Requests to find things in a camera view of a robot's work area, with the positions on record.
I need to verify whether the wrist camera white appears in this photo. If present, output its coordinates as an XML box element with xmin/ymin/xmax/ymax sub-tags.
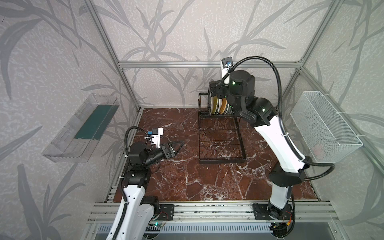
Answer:
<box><xmin>147</xmin><ymin>128</ymin><xmax>164</xmax><ymax>149</ymax></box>
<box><xmin>221</xmin><ymin>57</ymin><xmax>234</xmax><ymax>86</ymax></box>

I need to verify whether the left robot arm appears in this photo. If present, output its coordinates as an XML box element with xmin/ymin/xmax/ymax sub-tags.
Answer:
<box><xmin>107</xmin><ymin>126</ymin><xmax>185</xmax><ymax>240</ymax></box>

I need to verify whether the black wire dish rack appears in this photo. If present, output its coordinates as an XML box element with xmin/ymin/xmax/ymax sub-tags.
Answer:
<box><xmin>199</xmin><ymin>92</ymin><xmax>247</xmax><ymax>165</ymax></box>

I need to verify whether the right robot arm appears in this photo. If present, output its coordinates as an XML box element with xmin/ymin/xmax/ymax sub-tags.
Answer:
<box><xmin>209</xmin><ymin>56</ymin><xmax>335</xmax><ymax>215</ymax></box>

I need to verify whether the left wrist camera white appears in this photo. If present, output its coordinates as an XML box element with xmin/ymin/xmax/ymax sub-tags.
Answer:
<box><xmin>147</xmin><ymin>128</ymin><xmax>164</xmax><ymax>149</ymax></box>

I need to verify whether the dark blue plate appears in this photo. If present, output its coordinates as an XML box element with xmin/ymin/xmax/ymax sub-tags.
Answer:
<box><xmin>209</xmin><ymin>96</ymin><xmax>214</xmax><ymax>115</ymax></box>

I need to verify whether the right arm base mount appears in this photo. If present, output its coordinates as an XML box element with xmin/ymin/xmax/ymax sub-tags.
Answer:
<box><xmin>252</xmin><ymin>203</ymin><xmax>294</xmax><ymax>221</ymax></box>

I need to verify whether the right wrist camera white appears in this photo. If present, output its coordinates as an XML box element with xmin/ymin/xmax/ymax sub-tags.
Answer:
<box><xmin>221</xmin><ymin>57</ymin><xmax>234</xmax><ymax>86</ymax></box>

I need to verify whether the aluminium front rail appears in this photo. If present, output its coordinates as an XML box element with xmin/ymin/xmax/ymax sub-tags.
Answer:
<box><xmin>87</xmin><ymin>200</ymin><xmax>340</xmax><ymax>224</ymax></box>

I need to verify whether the white wire mesh basket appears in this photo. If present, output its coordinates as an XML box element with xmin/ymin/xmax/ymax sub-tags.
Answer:
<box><xmin>291</xmin><ymin>91</ymin><xmax>363</xmax><ymax>163</ymax></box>

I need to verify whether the white plate dark green rim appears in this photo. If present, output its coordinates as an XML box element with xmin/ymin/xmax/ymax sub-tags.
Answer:
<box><xmin>216</xmin><ymin>99</ymin><xmax>223</xmax><ymax>115</ymax></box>

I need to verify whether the yellow-green round plate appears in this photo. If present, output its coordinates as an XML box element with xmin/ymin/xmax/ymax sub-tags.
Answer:
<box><xmin>212</xmin><ymin>97</ymin><xmax>219</xmax><ymax>115</ymax></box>

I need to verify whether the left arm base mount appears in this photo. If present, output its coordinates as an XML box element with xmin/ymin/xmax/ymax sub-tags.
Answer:
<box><xmin>141</xmin><ymin>196</ymin><xmax>175</xmax><ymax>221</ymax></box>

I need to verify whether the orange woven round plate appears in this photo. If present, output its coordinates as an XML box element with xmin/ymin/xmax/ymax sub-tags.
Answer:
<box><xmin>219</xmin><ymin>98</ymin><xmax>228</xmax><ymax>115</ymax></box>

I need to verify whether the clear plastic wall tray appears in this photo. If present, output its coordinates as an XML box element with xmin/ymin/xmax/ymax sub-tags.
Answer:
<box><xmin>42</xmin><ymin>94</ymin><xmax>120</xmax><ymax>163</ymax></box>

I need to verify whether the white plate cloud emblem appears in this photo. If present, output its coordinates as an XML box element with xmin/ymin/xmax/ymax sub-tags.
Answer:
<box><xmin>226</xmin><ymin>103</ymin><xmax>232</xmax><ymax>114</ymax></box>

